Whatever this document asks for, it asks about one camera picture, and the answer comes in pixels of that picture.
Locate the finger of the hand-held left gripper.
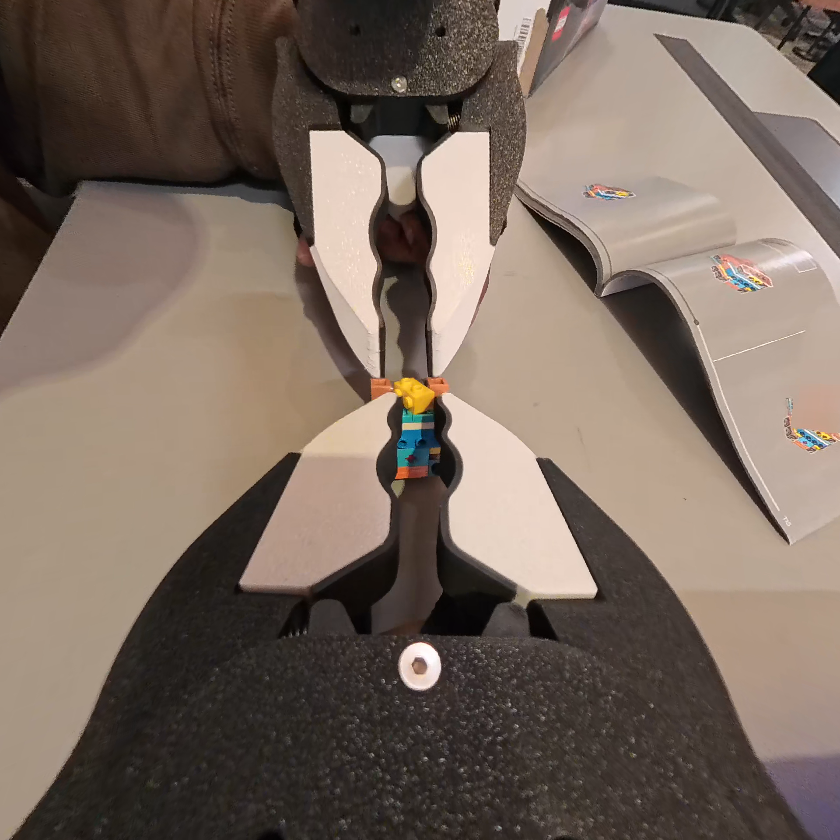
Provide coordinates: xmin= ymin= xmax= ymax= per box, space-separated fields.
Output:
xmin=308 ymin=129 xmax=387 ymax=383
xmin=419 ymin=130 xmax=492 ymax=380

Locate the grey instruction booklet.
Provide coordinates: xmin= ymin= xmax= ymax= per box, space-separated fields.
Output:
xmin=514 ymin=174 xmax=840 ymax=547

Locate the yellow toy brick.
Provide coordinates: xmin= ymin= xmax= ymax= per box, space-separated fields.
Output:
xmin=392 ymin=377 xmax=437 ymax=414

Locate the person's brown jacket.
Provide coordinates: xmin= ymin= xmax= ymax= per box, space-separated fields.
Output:
xmin=0 ymin=157 xmax=73 ymax=336

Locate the person's left hand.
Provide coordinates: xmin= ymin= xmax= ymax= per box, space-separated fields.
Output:
xmin=294 ymin=209 xmax=492 ymax=311

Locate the person's left forearm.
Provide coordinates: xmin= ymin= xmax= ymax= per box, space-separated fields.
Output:
xmin=0 ymin=0 xmax=299 ymax=198

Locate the cardboard toy set box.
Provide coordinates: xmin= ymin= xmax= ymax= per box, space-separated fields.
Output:
xmin=518 ymin=0 xmax=608 ymax=96

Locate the grey desk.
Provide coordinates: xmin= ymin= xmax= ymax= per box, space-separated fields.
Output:
xmin=0 ymin=0 xmax=840 ymax=840

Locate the brown teal toy brick model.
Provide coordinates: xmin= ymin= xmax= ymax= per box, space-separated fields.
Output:
xmin=369 ymin=376 xmax=452 ymax=484

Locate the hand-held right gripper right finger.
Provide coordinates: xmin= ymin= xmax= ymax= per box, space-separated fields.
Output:
xmin=435 ymin=391 xmax=599 ymax=611

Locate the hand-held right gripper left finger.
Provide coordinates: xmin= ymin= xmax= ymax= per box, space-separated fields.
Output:
xmin=238 ymin=392 xmax=400 ymax=611

